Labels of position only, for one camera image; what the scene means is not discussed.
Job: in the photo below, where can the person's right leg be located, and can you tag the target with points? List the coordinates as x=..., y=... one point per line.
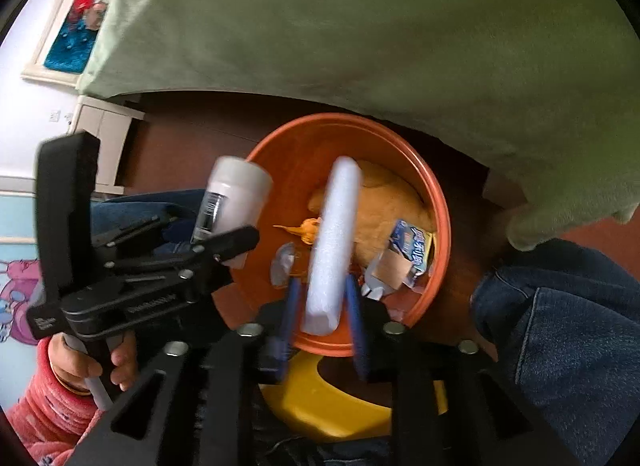
x=565, y=346

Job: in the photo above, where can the cream nightstand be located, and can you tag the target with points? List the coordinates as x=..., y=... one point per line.
x=107, y=130

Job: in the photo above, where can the bed with green blanket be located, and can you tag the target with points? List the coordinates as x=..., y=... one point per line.
x=350, y=20

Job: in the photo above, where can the cream blue padded headboard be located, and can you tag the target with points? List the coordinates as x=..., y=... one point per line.
x=65, y=53

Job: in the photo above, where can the white wall switch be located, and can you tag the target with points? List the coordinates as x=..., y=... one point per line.
x=55, y=115

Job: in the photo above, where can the person's leg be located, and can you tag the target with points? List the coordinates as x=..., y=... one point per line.
x=150, y=203
x=565, y=346

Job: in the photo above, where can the silver foil wrapper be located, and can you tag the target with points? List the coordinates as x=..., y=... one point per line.
x=282, y=263

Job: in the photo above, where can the white cylindrical canister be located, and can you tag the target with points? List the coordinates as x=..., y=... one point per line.
x=237, y=196

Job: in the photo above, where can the tan plush toy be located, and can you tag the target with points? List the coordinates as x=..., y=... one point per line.
x=385, y=196

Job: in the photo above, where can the yellow plastic bowl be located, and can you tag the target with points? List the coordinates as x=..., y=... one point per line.
x=320, y=396

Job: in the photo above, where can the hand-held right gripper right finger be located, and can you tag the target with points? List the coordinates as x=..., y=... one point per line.
x=357, y=326

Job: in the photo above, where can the orange toy dinosaur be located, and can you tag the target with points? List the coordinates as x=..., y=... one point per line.
x=310, y=231

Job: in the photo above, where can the cartoon wall sticker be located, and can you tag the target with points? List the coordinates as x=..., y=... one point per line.
x=20, y=286

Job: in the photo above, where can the orange plastic basin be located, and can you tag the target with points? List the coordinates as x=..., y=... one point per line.
x=300, y=155

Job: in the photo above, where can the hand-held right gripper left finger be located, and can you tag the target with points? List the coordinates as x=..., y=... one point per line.
x=292, y=306

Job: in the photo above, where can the torn blue white carton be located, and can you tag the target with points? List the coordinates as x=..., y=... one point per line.
x=410, y=246

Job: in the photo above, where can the person's left hand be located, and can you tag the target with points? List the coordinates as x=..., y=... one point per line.
x=122, y=361

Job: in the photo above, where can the white foam container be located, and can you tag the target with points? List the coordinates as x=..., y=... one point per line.
x=330, y=246

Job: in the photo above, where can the person's left forearm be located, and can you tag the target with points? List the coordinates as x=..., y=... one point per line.
x=45, y=421

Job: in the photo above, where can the person's left leg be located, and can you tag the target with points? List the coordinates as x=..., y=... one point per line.
x=150, y=203

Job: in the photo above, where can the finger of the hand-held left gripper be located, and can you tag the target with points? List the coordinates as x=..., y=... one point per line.
x=230, y=243
x=135, y=228

